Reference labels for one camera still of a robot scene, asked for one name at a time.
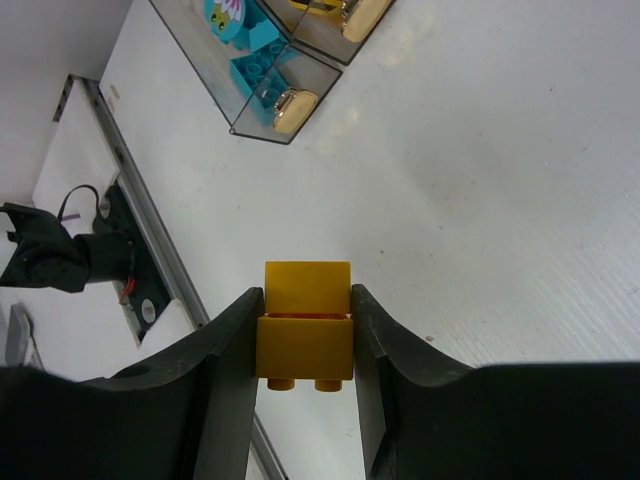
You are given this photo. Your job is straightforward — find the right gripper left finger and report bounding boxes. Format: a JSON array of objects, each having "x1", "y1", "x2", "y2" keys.
[{"x1": 1, "y1": 287, "x2": 264, "y2": 479}]

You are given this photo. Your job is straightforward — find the teal base lego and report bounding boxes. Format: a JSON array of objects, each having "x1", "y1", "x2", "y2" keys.
[{"x1": 230, "y1": 47, "x2": 301, "y2": 125}]

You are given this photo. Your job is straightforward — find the teal frog lego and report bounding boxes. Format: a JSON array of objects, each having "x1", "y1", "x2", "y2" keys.
[{"x1": 203, "y1": 0, "x2": 260, "y2": 50}]

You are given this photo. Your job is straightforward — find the yellow lego plate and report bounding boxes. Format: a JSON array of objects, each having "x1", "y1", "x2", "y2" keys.
[{"x1": 289, "y1": 0, "x2": 343, "y2": 16}]

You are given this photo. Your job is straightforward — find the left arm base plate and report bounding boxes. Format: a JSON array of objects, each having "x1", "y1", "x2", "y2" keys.
[{"x1": 92, "y1": 184, "x2": 171, "y2": 343}]

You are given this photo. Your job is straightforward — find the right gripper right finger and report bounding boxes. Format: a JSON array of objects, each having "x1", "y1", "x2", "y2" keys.
[{"x1": 351, "y1": 284, "x2": 639, "y2": 479}]

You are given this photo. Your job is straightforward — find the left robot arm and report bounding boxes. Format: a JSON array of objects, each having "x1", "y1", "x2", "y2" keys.
[{"x1": 1, "y1": 203, "x2": 136, "y2": 293}]

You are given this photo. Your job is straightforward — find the teal lego brick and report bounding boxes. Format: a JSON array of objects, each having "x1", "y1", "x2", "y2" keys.
[{"x1": 249, "y1": 20, "x2": 289, "y2": 61}]

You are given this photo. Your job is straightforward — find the yellow square lego brick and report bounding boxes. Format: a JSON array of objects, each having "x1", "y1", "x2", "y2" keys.
[{"x1": 255, "y1": 316, "x2": 354, "y2": 393}]

